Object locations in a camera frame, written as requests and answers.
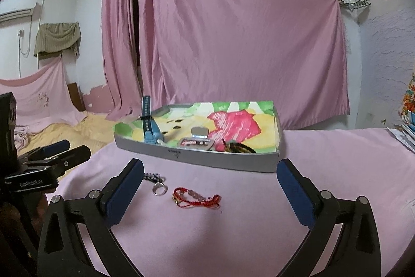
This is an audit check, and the brown cord bead necklace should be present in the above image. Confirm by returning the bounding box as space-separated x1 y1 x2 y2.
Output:
222 138 257 154

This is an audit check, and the yellow bed blanket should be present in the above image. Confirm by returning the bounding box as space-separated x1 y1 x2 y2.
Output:
18 112 115 155

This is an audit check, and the olive green hanging cloth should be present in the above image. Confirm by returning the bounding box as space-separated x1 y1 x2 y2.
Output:
34 22 82 58

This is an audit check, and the wire wall rack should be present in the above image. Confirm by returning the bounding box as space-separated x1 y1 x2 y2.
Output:
338 0 371 12

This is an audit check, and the silver ring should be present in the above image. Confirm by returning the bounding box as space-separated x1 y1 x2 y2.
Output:
151 180 169 196

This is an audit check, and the red string bead bracelet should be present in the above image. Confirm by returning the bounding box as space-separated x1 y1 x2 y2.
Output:
171 186 222 210

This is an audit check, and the pink hanging sheet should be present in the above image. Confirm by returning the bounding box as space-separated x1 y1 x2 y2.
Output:
1 58 85 133

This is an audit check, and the pink table cloth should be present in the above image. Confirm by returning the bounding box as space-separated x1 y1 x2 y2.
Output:
45 127 415 277

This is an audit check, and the white air conditioner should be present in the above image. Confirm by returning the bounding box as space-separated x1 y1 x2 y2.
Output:
0 0 37 23

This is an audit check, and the blue smart watch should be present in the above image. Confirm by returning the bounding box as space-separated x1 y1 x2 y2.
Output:
141 96 164 145

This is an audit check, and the grey cardboard tray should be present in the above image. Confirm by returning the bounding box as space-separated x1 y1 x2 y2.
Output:
113 103 280 173

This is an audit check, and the pink curtain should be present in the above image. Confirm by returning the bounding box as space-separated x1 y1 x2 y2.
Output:
101 0 350 129

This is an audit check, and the floral watercolour tray liner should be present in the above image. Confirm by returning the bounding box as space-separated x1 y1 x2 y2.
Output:
113 100 280 153

